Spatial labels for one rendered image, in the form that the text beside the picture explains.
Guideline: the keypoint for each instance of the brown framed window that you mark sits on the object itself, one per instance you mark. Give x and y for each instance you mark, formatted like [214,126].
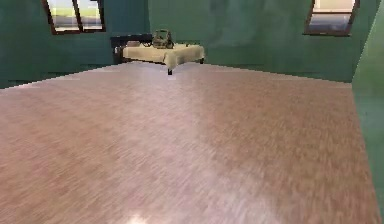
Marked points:
[330,18]
[66,15]

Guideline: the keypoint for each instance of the grey pillow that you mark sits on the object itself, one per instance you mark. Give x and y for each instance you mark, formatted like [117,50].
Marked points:
[133,43]

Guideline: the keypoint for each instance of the olive green bag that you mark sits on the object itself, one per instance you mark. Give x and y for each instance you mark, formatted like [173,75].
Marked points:
[162,40]

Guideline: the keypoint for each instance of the bed with cream cover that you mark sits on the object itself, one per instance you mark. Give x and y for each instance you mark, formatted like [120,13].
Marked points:
[163,53]

